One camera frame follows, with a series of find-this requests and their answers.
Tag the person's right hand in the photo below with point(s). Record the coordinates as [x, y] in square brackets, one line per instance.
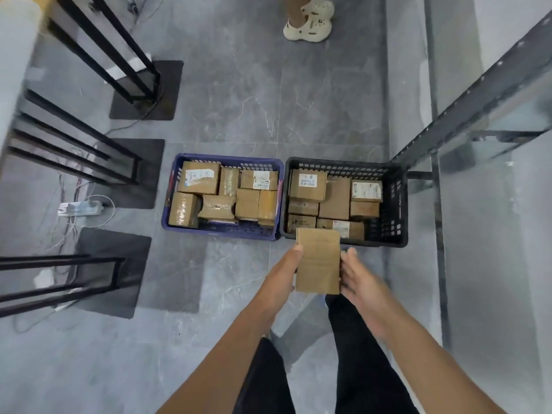
[371, 297]

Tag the person's left hand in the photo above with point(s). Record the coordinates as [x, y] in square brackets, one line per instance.
[276, 293]

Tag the narrow plain brown box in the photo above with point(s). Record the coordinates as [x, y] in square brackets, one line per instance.
[319, 263]

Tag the small brown box purple edge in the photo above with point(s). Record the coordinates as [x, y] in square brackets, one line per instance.
[301, 223]

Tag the blue plastic crate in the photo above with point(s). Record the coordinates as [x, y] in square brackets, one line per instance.
[224, 232]

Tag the small brown box amber tape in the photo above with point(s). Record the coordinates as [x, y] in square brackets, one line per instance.
[267, 206]

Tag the taped brown box red print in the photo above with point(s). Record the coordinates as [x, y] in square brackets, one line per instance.
[364, 209]

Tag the black plastic crate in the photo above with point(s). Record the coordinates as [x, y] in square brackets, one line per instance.
[392, 211]

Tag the brown cardboard box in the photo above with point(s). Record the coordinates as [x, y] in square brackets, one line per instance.
[303, 207]

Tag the medium plain brown seamed box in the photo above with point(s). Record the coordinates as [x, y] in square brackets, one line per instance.
[247, 204]

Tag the large plain brown box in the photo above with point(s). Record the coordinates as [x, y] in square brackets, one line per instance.
[336, 202]

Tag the brown box round hole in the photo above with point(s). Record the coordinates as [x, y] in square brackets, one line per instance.
[217, 207]

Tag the brown box barcode label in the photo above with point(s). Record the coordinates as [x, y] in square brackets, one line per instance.
[366, 190]

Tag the thin brown box wide label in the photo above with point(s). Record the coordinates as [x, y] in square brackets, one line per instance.
[258, 180]

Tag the tall brown box glossy tape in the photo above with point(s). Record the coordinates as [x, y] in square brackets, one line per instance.
[229, 181]

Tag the square brown box clear tape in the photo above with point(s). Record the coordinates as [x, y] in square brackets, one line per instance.
[183, 211]

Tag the brown box peeling white label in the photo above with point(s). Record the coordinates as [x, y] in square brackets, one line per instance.
[198, 178]

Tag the person's left forearm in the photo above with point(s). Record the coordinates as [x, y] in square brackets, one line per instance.
[215, 366]

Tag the person's right forearm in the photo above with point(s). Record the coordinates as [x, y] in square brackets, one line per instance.
[440, 370]

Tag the person's right leg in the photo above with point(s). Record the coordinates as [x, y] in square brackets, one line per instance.
[366, 370]

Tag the person's leg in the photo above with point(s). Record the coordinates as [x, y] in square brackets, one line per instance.
[366, 370]
[263, 379]

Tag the person's left leg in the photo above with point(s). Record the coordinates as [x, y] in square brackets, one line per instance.
[263, 379]

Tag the white paper sheet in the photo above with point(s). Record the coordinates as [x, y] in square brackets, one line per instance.
[129, 66]

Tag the large white board sheet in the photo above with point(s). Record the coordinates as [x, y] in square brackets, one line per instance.
[17, 60]

